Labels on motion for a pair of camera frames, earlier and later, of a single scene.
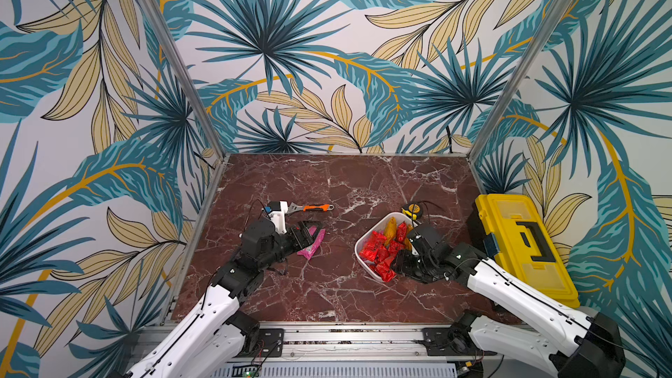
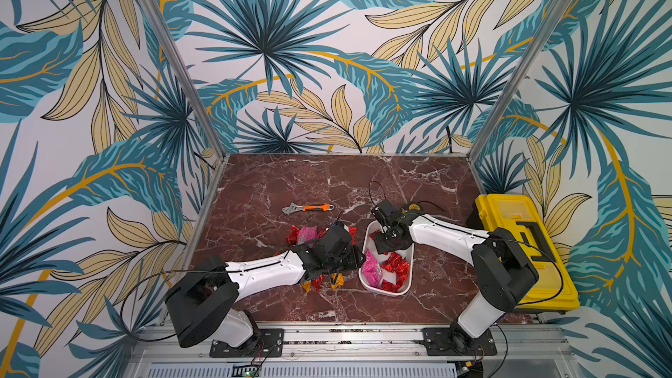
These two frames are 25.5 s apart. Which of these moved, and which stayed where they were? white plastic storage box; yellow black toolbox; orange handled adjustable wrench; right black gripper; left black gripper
Moved: left black gripper; white plastic storage box; right black gripper
Stayed: orange handled adjustable wrench; yellow black toolbox
